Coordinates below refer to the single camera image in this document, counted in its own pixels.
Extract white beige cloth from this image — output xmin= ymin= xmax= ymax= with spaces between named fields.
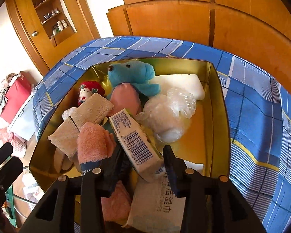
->
xmin=48 ymin=93 xmax=114 ymax=158

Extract red bag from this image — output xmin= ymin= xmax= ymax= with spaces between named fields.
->
xmin=0 ymin=71 xmax=32 ymax=124

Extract gold tin box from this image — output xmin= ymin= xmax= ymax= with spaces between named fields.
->
xmin=29 ymin=58 xmax=230 ymax=190

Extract red santa doll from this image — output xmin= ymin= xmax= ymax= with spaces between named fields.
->
xmin=78 ymin=81 xmax=105 ymax=106

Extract clear plastic ball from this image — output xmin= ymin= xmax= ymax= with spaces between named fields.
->
xmin=135 ymin=87 xmax=196 ymax=144

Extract pink dishcloth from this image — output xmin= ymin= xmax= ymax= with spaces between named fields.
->
xmin=77 ymin=122 xmax=117 ymax=175

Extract blue plush bear toy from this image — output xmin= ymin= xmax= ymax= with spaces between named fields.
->
xmin=107 ymin=59 xmax=161 ymax=117

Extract blue plaid bedsheet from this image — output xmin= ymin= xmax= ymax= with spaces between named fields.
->
xmin=33 ymin=36 xmax=291 ymax=232

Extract wooden wardrobe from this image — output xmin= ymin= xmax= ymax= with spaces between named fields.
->
xmin=107 ymin=0 xmax=291 ymax=94

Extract blue tissue pack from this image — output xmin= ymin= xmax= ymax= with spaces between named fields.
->
xmin=109 ymin=109 xmax=165 ymax=183

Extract wooden shelf cabinet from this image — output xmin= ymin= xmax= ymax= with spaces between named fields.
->
xmin=6 ymin=0 xmax=100 ymax=75

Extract white wet wipes pack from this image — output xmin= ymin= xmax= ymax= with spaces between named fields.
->
xmin=122 ymin=161 xmax=204 ymax=233

